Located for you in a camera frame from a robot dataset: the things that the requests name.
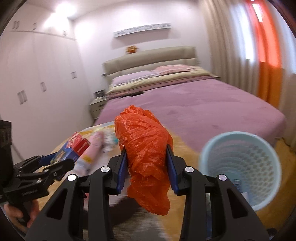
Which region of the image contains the blue red tiger box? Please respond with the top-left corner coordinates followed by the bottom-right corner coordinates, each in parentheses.
top-left (50, 132), bottom-right (90, 164)

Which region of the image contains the orange plastic bag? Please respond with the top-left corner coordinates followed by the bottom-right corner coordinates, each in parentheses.
top-left (114, 105), bottom-right (173, 216)

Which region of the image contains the person left hand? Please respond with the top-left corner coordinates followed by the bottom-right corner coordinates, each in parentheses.
top-left (4, 200), bottom-right (40, 232)

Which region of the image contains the pink bottle grey cap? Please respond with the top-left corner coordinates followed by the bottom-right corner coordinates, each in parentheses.
top-left (73, 131), bottom-right (104, 177)

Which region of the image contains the light blue plastic basket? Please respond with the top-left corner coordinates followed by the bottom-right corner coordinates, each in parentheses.
top-left (198, 132), bottom-right (282, 211)

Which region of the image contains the white wardrobe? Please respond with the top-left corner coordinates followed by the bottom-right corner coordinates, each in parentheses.
top-left (1, 4), bottom-right (92, 159)

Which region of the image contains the beige nightstand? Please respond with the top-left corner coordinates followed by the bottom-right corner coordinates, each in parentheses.
top-left (89, 97), bottom-right (108, 120)

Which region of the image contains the black device on nightstand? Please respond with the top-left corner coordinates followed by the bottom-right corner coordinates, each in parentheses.
top-left (94, 89), bottom-right (105, 98)

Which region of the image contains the purple pillow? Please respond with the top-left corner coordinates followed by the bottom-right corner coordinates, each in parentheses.
top-left (111, 71), bottom-right (158, 87)

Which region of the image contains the bed with purple cover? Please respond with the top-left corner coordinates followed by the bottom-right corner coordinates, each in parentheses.
top-left (96, 67), bottom-right (286, 151)

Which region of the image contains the orange plush toy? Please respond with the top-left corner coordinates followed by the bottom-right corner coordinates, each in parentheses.
top-left (126, 45), bottom-right (138, 54)

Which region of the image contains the beige padded headboard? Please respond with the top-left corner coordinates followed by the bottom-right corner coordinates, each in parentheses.
top-left (102, 46), bottom-right (199, 84)

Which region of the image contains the pink pillow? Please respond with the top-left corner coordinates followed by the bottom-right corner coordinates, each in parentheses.
top-left (153, 64), bottom-right (196, 75)

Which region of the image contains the beige curtain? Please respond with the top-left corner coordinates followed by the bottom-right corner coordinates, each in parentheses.
top-left (199, 1), bottom-right (295, 147)

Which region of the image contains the orange curtain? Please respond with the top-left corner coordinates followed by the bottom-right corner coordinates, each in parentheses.
top-left (245, 1), bottom-right (283, 108)

